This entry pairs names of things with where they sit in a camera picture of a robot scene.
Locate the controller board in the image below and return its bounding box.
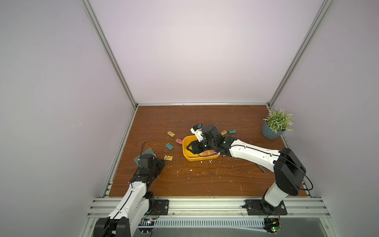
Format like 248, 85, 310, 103
263, 218, 282, 234
138, 218, 156, 235

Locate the left controller board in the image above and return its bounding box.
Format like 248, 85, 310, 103
138, 218, 156, 235

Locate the right controller board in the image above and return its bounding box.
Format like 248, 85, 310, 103
263, 218, 282, 234

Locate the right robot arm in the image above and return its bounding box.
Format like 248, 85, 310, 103
183, 124, 307, 210

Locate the yellow plastic storage box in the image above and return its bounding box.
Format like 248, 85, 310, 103
182, 135, 220, 162

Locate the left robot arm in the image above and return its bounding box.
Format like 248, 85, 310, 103
93, 154, 165, 237

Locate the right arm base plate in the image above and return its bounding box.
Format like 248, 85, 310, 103
242, 199, 288, 216

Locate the aluminium front rail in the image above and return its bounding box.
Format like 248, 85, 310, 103
87, 197, 331, 219

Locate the potted green plant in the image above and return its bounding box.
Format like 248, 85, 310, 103
262, 109, 294, 140

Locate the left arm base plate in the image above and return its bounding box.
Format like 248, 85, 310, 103
148, 199, 170, 216

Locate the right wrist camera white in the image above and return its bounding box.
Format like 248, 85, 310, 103
190, 124, 204, 142

